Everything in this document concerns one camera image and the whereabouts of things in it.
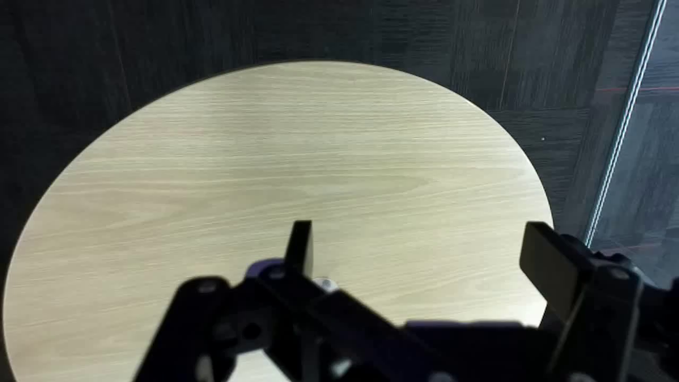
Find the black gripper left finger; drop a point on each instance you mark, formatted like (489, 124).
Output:
(212, 331)

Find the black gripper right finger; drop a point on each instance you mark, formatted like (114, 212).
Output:
(601, 318)

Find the metal glass partition rail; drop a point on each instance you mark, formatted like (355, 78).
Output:
(625, 120)

